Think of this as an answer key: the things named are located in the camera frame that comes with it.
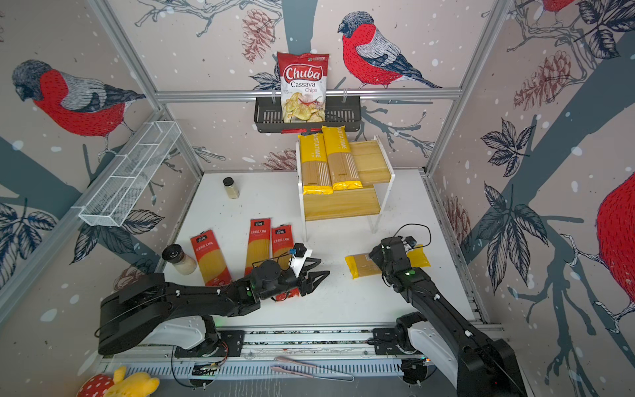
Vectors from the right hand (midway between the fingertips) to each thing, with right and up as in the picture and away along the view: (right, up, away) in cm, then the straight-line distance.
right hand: (376, 255), depth 86 cm
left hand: (-18, -1, -14) cm, 23 cm away
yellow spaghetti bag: (-21, +30, -12) cm, 39 cm away
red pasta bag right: (-35, +2, +6) cm, 35 cm away
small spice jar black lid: (-60, +25, +20) cm, 68 cm away
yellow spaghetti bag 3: (-5, -4, +1) cm, 6 cm away
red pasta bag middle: (-44, +2, +7) cm, 45 cm away
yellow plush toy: (-68, -27, -24) cm, 77 cm away
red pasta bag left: (-62, -3, +4) cm, 62 cm away
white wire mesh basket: (-81, +23, -13) cm, 85 cm away
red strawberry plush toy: (-78, -27, -24) cm, 86 cm away
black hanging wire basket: (-41, +52, +8) cm, 67 cm away
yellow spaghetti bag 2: (-13, +30, -12) cm, 35 cm away
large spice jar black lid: (-68, -2, -2) cm, 68 cm away
